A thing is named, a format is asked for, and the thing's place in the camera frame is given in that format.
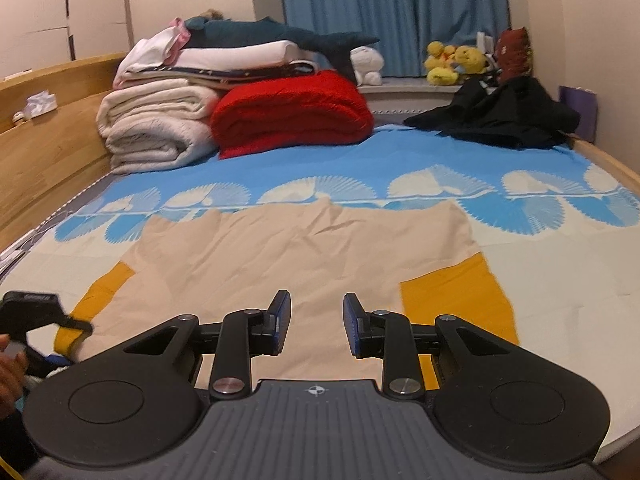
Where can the blue printed bed sheet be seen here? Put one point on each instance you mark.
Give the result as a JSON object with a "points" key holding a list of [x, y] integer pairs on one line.
{"points": [[550, 260]]}

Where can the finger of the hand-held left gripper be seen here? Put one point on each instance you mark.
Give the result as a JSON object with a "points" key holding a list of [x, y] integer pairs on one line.
{"points": [[77, 324]]}

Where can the dark red cushion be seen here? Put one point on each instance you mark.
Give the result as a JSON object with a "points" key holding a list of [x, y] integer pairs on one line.
{"points": [[515, 52]]}

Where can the wooden bed frame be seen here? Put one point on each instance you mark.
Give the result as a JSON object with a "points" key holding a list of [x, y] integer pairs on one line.
{"points": [[45, 160]]}

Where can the white folded pillow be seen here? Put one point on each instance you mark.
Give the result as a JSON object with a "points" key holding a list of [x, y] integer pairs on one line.
{"points": [[235, 52]]}

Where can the crumpled white tissue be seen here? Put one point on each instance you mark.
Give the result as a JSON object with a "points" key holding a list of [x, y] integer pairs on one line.
{"points": [[40, 105]]}

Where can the white and pink folded sheets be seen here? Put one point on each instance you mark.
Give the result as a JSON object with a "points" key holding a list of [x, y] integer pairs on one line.
{"points": [[240, 74]]}

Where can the purple box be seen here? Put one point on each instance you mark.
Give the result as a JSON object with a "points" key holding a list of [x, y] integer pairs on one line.
{"points": [[582, 110]]}

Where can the beige pants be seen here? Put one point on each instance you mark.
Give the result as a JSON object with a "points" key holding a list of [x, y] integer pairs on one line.
{"points": [[300, 255]]}

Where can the red folded blanket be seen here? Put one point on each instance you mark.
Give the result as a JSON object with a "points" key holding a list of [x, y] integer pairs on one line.
{"points": [[295, 115]]}

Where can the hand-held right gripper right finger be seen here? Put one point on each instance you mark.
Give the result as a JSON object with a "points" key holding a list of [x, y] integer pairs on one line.
{"points": [[353, 325]]}

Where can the cream folded quilt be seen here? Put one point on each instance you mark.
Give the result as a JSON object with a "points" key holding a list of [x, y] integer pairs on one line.
{"points": [[155, 125]]}

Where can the white plush toy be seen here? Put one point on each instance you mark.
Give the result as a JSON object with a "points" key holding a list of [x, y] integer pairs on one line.
{"points": [[367, 62]]}

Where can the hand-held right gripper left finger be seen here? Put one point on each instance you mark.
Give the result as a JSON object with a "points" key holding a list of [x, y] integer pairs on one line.
{"points": [[280, 322]]}

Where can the blue curtain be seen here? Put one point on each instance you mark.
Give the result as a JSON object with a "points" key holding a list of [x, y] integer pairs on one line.
{"points": [[390, 10]]}

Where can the person's left hand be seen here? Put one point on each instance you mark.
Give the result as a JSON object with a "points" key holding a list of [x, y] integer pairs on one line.
{"points": [[10, 380]]}

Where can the dark teal shark plush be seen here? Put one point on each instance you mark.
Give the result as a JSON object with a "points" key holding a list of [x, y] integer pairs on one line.
{"points": [[240, 32]]}

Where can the white and pink folded cloth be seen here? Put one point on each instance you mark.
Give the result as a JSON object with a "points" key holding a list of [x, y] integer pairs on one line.
{"points": [[150, 52]]}

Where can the white wardrobe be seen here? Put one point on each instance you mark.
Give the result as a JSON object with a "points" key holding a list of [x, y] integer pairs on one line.
{"points": [[55, 10]]}

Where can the small white box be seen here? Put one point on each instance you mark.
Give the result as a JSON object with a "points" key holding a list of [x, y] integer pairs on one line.
{"points": [[484, 47]]}

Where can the black clothes pile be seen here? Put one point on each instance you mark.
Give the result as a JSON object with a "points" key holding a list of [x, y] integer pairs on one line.
{"points": [[500, 110]]}

